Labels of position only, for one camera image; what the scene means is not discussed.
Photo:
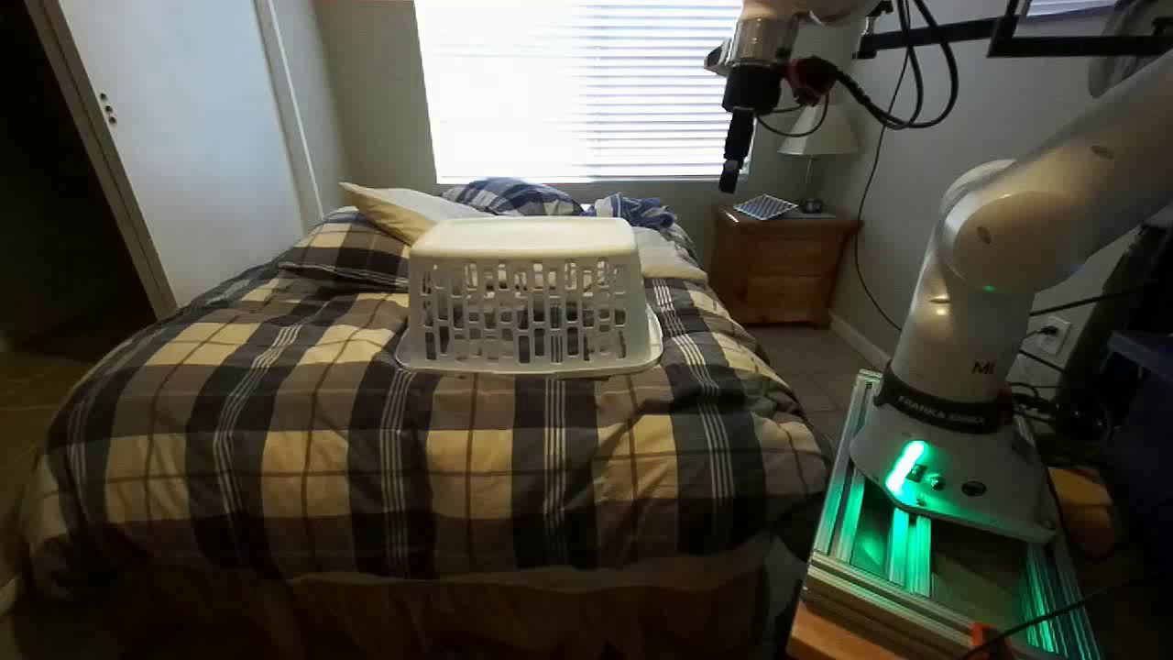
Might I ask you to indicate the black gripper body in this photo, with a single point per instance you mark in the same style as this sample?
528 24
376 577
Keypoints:
749 93

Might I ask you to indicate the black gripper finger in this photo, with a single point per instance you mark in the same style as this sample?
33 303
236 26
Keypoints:
730 169

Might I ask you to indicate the white plastic washing basket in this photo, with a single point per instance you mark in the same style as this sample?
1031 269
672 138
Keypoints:
552 296

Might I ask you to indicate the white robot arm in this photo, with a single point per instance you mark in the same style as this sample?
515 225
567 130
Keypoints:
1020 225

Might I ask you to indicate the book on nightstand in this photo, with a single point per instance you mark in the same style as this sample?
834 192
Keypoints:
765 207

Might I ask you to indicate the white table lamp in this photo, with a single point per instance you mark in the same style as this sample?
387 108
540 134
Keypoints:
812 138

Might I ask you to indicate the wooden nightstand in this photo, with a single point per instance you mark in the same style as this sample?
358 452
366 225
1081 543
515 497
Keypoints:
779 271

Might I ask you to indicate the window blinds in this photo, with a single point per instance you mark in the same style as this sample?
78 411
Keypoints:
572 88

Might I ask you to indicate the blue plaid pillow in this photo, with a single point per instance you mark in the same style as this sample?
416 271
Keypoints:
507 196

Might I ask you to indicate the cream pillow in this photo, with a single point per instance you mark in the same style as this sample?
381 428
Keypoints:
399 210

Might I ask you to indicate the white closet door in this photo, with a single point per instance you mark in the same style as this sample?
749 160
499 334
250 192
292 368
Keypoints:
176 112

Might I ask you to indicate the plaid comforter bed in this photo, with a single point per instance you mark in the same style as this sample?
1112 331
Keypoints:
267 455

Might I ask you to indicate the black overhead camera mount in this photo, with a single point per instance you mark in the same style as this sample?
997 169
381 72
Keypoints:
1014 37

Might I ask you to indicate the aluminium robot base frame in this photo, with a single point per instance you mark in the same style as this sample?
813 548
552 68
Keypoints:
944 543

